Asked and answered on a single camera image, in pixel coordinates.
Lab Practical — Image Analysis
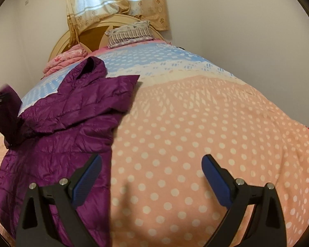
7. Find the cream wooden headboard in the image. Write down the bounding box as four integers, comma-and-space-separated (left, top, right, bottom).
48, 14, 168, 62

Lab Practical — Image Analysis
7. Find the polka dot bed blanket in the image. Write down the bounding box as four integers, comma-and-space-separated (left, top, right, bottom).
0, 41, 309, 247

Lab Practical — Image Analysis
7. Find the pink floral folded quilt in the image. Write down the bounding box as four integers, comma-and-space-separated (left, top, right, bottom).
43, 44, 88, 75

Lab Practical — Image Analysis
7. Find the purple puffer jacket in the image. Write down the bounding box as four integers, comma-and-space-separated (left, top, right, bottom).
0, 55, 141, 247

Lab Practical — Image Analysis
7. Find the beige floral curtain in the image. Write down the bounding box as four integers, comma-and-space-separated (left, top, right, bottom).
60, 0, 170, 45

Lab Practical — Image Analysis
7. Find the striped pillow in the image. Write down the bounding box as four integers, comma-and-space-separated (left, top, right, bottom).
105, 21, 155, 48

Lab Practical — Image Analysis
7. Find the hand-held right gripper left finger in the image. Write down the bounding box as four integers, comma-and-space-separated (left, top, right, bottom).
15, 154, 103, 247

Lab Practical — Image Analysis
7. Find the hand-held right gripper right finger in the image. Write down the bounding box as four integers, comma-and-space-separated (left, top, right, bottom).
201, 154, 287, 247

